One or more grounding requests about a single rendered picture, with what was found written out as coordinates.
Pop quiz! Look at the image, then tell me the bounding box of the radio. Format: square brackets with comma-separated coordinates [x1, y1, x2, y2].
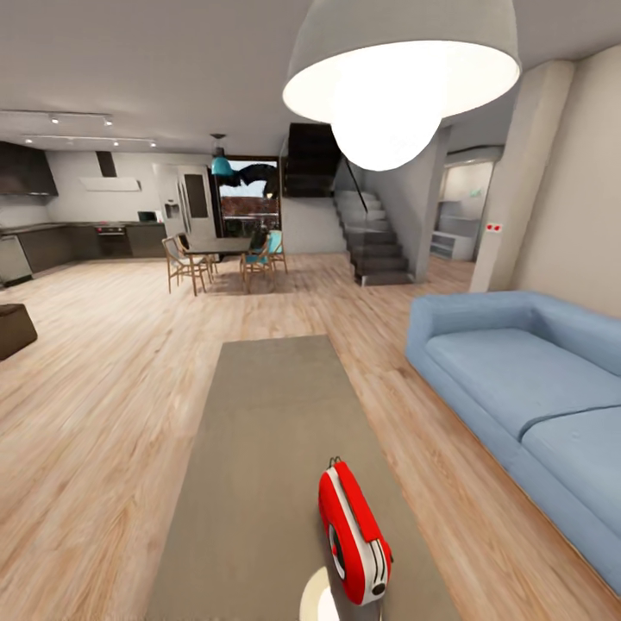
[318, 456, 394, 606]

